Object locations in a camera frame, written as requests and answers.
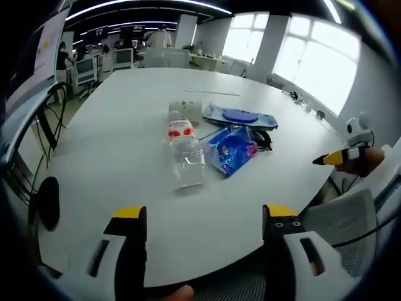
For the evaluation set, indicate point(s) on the person's right hand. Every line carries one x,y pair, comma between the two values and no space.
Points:
368,161

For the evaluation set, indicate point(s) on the blue plastic bag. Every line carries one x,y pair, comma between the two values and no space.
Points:
227,150

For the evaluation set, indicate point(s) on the person's left hand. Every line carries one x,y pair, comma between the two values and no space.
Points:
180,294

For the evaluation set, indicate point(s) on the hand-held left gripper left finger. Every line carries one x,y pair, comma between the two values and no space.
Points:
133,251

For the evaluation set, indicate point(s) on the white ruler strip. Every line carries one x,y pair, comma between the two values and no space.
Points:
213,91

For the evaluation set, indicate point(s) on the black clip object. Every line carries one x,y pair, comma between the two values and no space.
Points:
265,139

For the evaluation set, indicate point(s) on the grey mesh office chair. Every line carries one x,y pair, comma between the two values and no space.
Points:
344,216

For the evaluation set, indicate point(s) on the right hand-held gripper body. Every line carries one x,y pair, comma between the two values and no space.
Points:
357,131

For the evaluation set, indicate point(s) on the white table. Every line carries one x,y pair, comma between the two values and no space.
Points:
125,150

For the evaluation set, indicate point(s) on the small grey desk item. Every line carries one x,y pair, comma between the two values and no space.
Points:
320,113

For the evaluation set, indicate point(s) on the white tissue pack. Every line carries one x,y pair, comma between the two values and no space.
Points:
188,108

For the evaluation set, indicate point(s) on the small pink item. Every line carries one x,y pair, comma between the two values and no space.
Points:
251,149

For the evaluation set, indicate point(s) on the white standing banner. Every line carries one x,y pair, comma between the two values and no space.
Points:
47,47

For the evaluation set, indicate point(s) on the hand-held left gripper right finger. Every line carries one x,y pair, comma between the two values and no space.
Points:
275,251

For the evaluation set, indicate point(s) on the black round chair part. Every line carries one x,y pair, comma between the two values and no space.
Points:
49,203

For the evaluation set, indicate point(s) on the small dark desk item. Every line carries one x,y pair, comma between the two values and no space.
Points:
294,95

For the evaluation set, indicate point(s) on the blue wet wipes pack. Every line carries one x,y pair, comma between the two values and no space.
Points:
241,117

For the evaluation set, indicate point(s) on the clear plastic bottle red label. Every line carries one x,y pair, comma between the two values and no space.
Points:
186,153

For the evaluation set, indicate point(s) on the white office chair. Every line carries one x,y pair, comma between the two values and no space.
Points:
123,59
86,70

